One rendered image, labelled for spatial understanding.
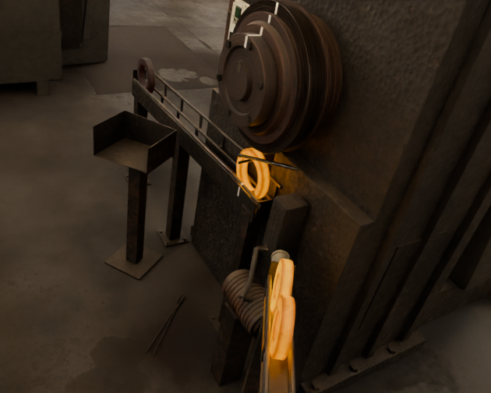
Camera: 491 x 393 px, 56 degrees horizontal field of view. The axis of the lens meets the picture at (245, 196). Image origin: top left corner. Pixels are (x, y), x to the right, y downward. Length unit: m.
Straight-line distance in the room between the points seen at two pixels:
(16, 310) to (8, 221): 0.60
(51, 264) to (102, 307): 0.36
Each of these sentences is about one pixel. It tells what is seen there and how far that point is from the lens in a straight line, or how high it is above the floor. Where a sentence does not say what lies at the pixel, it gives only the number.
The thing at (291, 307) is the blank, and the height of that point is 0.80.
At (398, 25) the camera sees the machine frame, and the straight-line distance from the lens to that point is 1.31.
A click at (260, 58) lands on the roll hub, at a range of 1.36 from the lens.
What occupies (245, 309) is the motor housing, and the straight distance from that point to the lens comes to 1.53.
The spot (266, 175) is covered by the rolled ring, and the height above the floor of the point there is 0.80.
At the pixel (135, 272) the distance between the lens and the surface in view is 2.30.
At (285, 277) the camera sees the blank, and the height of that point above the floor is 0.78.
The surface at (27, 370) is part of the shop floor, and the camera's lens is 2.01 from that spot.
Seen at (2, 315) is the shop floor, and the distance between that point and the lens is 2.20.
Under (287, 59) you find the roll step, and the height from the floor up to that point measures 1.23.
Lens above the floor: 1.64
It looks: 35 degrees down
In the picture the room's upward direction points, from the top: 12 degrees clockwise
